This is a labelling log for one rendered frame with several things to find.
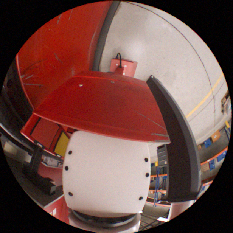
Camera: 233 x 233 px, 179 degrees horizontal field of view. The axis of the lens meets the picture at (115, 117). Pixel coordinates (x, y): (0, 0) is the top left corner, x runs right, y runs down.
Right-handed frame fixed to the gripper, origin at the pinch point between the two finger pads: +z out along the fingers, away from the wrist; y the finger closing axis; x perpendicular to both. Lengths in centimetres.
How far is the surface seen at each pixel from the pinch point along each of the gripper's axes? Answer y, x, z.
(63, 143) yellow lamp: -9.5, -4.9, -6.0
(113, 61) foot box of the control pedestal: -4, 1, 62
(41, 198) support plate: -15.8, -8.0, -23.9
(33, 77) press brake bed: -22.5, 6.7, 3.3
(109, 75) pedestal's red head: -1.6, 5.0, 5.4
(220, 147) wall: 618, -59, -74
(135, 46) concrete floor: 14, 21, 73
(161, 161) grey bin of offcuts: 167, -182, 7
